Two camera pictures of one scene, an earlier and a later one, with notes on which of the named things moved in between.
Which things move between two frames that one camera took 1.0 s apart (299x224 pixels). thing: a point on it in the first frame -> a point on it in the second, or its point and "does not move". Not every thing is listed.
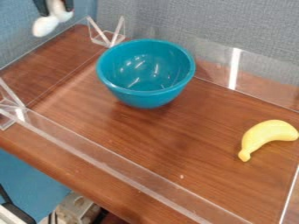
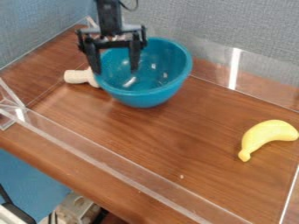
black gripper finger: (70, 6) -> (136, 50)
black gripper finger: (42, 7) -> (94, 55)
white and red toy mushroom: (46, 24) -> (79, 77)
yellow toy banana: (264, 133) does not move
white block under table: (75, 210) does not move
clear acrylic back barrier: (266, 75) does not move
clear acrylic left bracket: (14, 111) does not move
